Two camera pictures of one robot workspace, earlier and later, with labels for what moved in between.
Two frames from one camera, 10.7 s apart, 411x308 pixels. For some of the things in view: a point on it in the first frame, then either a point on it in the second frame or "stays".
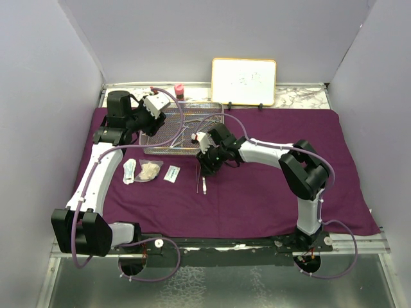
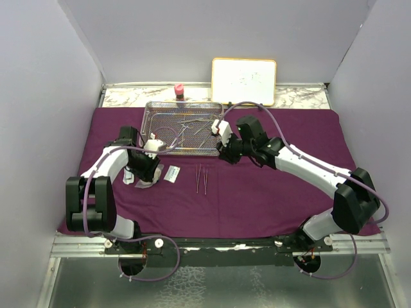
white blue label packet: [171, 174] stays
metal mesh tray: [174, 135] stays
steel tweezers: [204, 185] stays
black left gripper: [155, 123] → [147, 173]
